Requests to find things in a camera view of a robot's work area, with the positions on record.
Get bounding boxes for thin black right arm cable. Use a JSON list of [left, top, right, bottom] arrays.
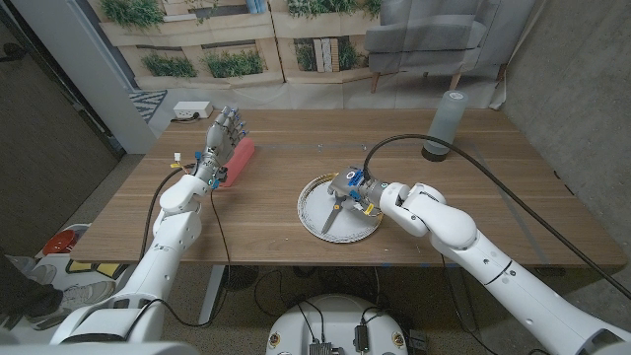
[[440, 253, 499, 355]]

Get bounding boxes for red bowl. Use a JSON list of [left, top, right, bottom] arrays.
[[41, 229, 78, 256]]

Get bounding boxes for black adapter on torso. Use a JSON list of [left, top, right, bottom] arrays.
[[353, 323, 370, 354]]

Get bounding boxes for dark trousered person leg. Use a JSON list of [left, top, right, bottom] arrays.
[[0, 253, 64, 320]]

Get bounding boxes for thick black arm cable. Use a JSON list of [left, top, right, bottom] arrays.
[[363, 133, 631, 301], [139, 162, 198, 262]]

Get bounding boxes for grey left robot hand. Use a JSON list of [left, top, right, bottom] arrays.
[[193, 105, 249, 188]]

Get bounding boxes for white table leg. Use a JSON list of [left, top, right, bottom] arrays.
[[198, 264, 226, 327]]

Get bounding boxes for grey yellow handled scissors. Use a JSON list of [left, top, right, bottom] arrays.
[[320, 192, 349, 236]]

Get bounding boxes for printed room backdrop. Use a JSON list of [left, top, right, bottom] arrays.
[[86, 0, 536, 110]]

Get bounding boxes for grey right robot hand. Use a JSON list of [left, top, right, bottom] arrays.
[[327, 167, 390, 216]]

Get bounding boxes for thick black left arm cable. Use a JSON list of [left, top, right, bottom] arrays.
[[139, 162, 198, 262]]

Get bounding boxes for grey table leg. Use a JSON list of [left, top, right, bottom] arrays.
[[446, 267, 478, 332]]

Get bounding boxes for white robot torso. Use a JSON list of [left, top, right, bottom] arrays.
[[264, 294, 409, 355]]

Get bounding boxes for black door handle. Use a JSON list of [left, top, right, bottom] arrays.
[[0, 42, 26, 63]]

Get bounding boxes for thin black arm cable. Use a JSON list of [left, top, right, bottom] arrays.
[[125, 189, 232, 341], [440, 253, 499, 355]]

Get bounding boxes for red sponge block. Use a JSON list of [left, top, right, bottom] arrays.
[[218, 136, 256, 188]]

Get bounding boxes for white power strip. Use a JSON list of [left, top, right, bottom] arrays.
[[172, 101, 215, 121]]

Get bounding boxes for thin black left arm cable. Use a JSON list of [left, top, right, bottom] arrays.
[[125, 189, 232, 341]]

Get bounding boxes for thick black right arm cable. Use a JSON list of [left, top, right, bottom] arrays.
[[363, 133, 631, 301]]

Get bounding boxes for gold rimmed paper plate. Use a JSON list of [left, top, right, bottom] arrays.
[[297, 172, 385, 245]]

